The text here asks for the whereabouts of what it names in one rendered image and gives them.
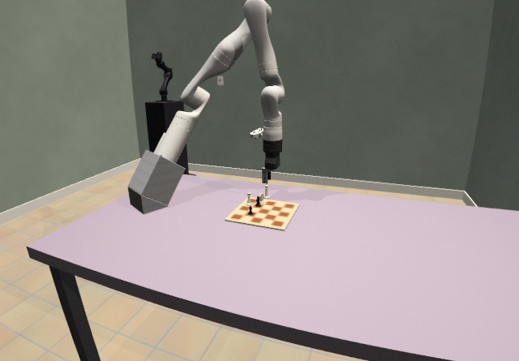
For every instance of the brown and cream chessboard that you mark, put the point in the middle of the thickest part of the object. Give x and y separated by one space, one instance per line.
271 214

